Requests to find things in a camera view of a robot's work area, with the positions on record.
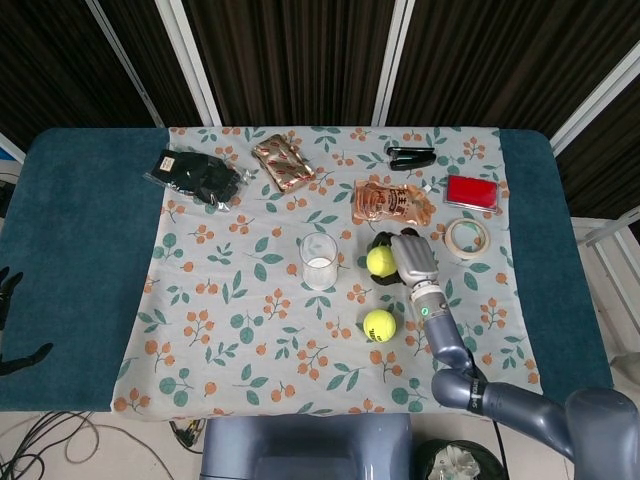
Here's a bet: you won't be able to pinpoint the clear plastic cup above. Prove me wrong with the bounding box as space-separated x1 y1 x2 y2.
298 232 339 291

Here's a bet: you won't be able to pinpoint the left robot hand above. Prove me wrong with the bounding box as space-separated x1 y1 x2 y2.
0 266 55 376

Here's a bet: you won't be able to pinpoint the black stapler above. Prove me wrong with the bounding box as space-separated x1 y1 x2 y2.
384 145 437 171

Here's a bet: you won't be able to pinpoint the white metal rack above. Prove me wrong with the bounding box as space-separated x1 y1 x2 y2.
574 207 640 351

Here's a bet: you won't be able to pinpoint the red ink pad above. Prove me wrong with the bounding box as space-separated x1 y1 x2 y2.
443 174 501 215

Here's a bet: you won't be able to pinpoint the teal table cover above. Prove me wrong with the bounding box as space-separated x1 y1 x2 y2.
0 127 615 414

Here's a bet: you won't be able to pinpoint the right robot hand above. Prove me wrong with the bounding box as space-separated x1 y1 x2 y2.
368 227 441 289

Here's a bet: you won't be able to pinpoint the yellow tennis ball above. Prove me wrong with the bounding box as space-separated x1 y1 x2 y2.
366 246 397 277
362 309 398 344

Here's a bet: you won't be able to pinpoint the dark folding screen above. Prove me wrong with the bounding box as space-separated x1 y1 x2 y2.
0 0 640 221

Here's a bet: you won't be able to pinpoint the blue-grey robot torso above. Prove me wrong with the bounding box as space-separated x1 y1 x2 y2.
199 413 414 480

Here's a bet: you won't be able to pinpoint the black gloves in plastic bag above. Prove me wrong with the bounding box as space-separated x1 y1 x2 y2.
143 148 254 209

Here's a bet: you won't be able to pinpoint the black trash bin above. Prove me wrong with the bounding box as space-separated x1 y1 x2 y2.
413 438 506 480

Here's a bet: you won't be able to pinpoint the gold red snack packet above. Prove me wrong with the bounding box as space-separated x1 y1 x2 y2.
251 133 316 194

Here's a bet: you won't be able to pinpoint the beige masking tape roll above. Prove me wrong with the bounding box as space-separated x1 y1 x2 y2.
444 217 492 259

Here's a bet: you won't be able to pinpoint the floral leaf print tablecloth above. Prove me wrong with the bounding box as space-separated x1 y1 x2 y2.
112 125 546 417

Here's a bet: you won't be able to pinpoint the floor cables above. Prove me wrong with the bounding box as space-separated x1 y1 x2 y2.
0 409 206 480

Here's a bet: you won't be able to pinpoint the orange spout pouch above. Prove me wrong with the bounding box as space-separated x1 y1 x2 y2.
352 175 437 227

